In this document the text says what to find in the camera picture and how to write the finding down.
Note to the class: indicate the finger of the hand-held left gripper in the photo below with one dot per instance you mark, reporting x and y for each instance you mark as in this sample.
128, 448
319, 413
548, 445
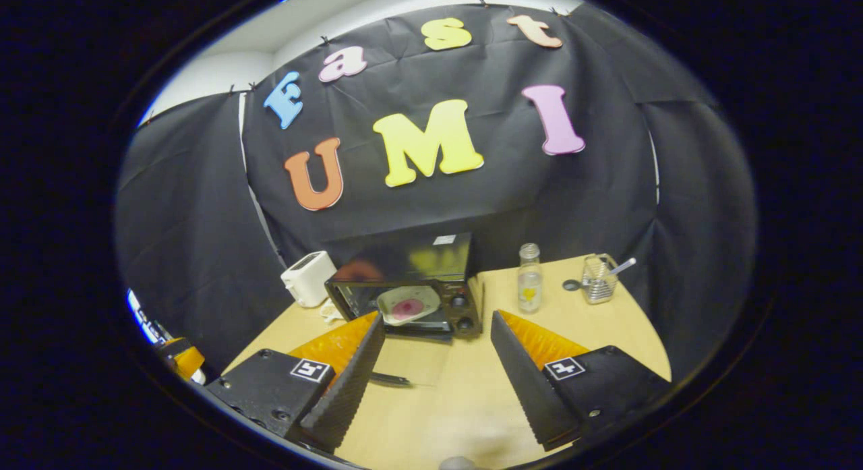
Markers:
187, 361

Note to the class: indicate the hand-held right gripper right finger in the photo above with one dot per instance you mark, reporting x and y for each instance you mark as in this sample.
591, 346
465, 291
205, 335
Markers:
529, 389

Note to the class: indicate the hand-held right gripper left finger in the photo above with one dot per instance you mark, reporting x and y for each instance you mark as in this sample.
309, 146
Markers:
350, 389

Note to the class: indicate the pink round food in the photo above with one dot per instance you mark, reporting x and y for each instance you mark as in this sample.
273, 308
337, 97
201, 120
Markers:
408, 309

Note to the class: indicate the white food tray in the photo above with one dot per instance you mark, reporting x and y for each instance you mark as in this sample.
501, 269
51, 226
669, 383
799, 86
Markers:
425, 298

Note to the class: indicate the black electric oven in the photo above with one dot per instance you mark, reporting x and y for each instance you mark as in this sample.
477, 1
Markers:
404, 257

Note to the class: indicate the white divided snack dish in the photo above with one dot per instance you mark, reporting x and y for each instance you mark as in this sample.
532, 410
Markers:
330, 313

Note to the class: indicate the clear glass bottle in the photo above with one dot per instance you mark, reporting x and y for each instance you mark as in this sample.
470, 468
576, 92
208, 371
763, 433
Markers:
530, 288

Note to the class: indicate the small black bottle cap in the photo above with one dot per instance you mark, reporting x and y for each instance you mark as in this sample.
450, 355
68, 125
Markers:
572, 285

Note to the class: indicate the white toaster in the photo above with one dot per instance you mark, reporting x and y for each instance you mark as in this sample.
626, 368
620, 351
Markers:
307, 278

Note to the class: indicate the black backdrop cloth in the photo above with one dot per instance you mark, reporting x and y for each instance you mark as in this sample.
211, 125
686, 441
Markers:
472, 200

